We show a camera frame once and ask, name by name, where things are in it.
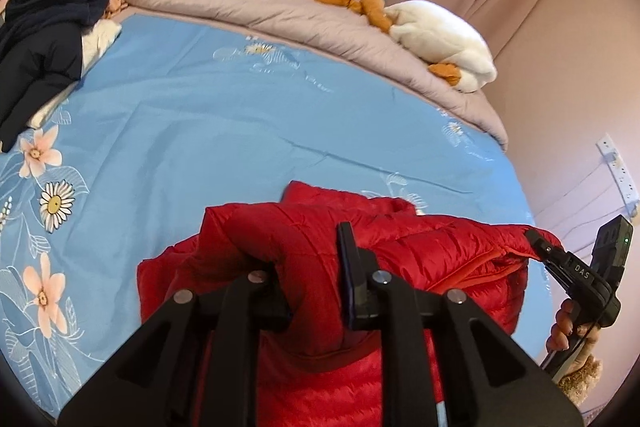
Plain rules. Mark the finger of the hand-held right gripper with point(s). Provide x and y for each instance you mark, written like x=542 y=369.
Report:
x=542 y=247

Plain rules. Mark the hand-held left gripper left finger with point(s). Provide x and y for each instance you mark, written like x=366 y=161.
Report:
x=250 y=294

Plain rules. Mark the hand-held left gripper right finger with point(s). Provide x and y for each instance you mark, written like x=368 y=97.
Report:
x=350 y=277

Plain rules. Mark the red down jacket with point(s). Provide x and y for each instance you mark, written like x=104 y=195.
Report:
x=425 y=247

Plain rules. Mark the person's right forearm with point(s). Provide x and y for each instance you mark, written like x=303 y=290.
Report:
x=582 y=377

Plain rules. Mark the person's right hand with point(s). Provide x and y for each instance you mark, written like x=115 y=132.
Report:
x=562 y=327

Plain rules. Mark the white power strip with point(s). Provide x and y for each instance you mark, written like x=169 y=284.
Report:
x=620 y=167

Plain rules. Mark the blue floral bed sheet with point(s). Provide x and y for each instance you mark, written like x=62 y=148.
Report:
x=200 y=117

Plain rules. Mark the white goose plush toy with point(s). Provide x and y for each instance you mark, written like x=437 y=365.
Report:
x=440 y=32

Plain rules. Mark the white cloth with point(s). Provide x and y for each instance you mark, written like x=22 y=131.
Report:
x=97 y=39

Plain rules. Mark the black puffer jacket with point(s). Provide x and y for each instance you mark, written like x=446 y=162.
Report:
x=35 y=67

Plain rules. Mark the small orange patterned cloth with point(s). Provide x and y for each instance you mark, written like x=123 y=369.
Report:
x=114 y=7

